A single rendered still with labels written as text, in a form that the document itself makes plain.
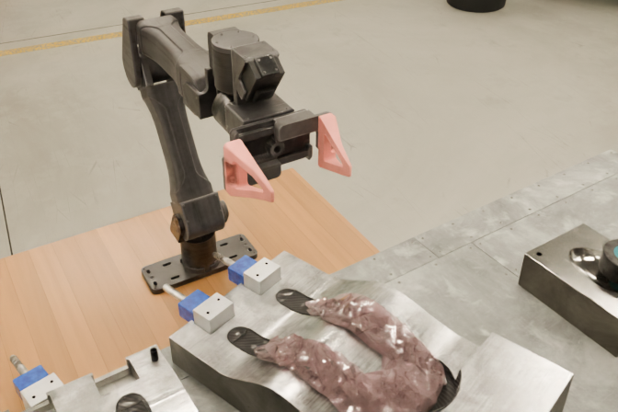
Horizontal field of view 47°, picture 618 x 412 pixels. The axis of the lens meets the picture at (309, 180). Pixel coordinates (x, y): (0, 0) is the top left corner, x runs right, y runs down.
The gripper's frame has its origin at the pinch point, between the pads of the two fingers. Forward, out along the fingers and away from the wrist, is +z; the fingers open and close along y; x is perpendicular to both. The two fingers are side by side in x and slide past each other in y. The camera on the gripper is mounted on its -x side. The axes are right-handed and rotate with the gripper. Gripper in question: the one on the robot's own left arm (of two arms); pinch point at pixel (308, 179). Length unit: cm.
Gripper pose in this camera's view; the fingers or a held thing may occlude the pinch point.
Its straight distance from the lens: 77.2
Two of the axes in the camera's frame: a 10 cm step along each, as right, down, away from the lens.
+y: 8.6, -2.8, 4.2
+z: 5.0, 4.9, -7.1
